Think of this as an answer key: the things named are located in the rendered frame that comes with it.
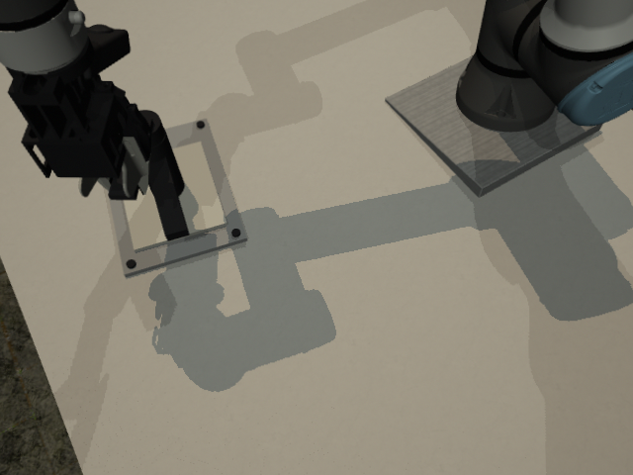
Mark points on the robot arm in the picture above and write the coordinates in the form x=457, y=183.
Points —
x=589, y=88

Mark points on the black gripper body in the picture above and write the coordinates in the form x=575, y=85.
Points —
x=69, y=145

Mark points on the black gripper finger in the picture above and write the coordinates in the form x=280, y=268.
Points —
x=87, y=184
x=137, y=141

